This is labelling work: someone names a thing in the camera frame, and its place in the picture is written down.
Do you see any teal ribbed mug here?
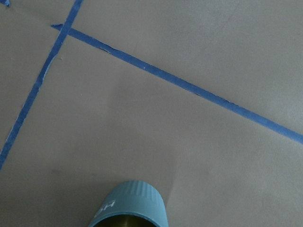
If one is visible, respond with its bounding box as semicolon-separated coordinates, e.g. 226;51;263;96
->
88;180;169;227

